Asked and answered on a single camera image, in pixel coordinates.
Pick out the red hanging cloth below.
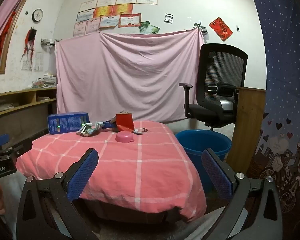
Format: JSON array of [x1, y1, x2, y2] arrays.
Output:
[[0, 11, 17, 58]]

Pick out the pink window curtain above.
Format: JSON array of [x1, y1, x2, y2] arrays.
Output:
[[0, 0, 39, 58]]

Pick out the pink checked blanket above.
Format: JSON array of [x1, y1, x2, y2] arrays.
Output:
[[16, 120, 207, 222]]

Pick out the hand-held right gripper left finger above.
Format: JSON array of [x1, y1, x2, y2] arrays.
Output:
[[16, 148, 99, 240]]

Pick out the blue plastic bucket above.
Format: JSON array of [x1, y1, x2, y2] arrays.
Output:
[[175, 129, 232, 193]]

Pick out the red tassel ornament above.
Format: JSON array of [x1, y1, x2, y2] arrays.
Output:
[[21, 27, 37, 62]]

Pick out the pile of shelf papers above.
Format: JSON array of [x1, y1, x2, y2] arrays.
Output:
[[0, 99, 19, 112]]

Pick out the blue carton box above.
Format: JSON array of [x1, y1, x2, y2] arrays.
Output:
[[47, 111, 90, 135]]

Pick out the stack of newspapers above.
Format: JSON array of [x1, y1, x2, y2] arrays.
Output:
[[31, 73, 57, 88]]

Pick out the silver wrapper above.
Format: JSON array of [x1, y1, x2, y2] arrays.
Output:
[[76, 123, 93, 137]]

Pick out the black office chair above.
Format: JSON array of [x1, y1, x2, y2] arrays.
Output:
[[179, 44, 248, 131]]

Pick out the group of wall certificates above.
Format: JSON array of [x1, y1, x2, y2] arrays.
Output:
[[73, 0, 158, 37]]

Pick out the round wall clock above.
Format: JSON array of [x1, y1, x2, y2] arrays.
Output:
[[32, 8, 44, 22]]

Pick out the wooden shelf unit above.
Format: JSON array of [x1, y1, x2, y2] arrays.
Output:
[[0, 86, 57, 140]]

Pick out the person's grey trousers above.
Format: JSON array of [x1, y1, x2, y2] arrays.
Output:
[[0, 171, 248, 240]]

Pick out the red paper wall poster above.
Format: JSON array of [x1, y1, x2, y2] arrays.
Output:
[[209, 17, 233, 42]]

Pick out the blue dotted printed curtain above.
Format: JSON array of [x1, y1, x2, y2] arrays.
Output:
[[245, 0, 300, 214]]

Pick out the pink round lid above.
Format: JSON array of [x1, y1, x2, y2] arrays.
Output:
[[116, 131, 135, 143]]

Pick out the green photo print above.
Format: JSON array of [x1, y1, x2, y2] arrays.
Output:
[[139, 21, 151, 34], [147, 24, 161, 35]]

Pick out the blue packet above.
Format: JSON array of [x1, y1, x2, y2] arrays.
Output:
[[102, 120, 117, 130]]

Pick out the wooden panel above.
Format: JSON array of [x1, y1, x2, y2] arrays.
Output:
[[226, 87, 267, 173]]

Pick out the pink hanging sheet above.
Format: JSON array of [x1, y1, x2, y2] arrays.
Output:
[[55, 27, 207, 123]]

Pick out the wooden window frame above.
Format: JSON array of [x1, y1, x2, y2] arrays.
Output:
[[0, 0, 30, 75]]

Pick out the white wall calendar sheet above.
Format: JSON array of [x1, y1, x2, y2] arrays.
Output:
[[21, 53, 33, 72], [34, 52, 43, 71]]

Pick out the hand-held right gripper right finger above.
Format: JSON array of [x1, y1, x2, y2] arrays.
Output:
[[201, 148, 283, 240]]

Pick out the metal wall rack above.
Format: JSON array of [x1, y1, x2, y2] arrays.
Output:
[[41, 38, 62, 47]]

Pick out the red carton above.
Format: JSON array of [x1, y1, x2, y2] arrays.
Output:
[[115, 112, 135, 132]]

